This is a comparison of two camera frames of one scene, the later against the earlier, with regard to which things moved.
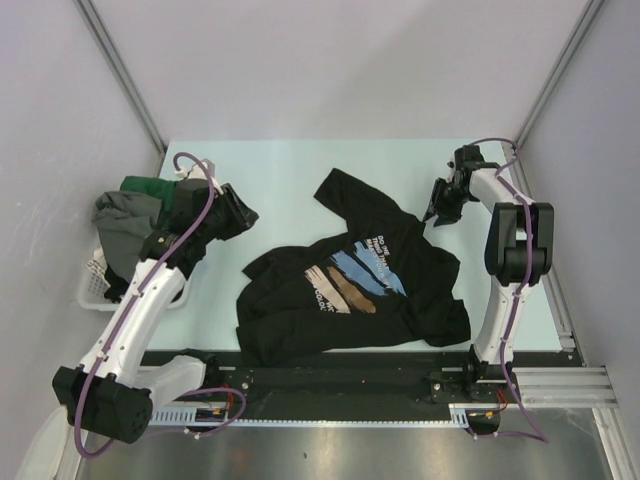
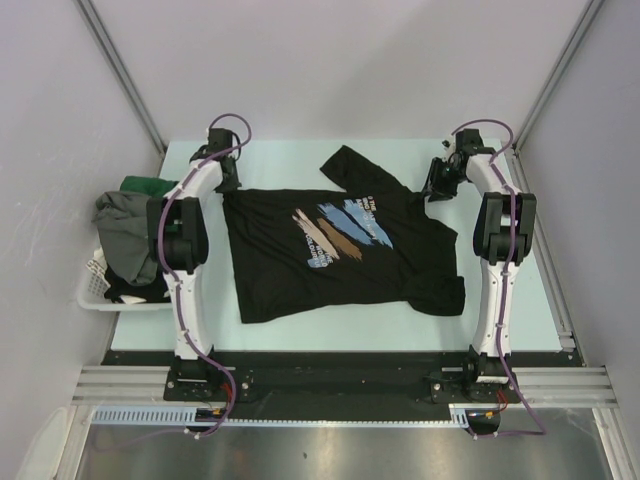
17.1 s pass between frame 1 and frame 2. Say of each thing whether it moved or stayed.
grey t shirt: stayed
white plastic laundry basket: stayed
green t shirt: stayed
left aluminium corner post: stayed
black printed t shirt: moved
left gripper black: moved
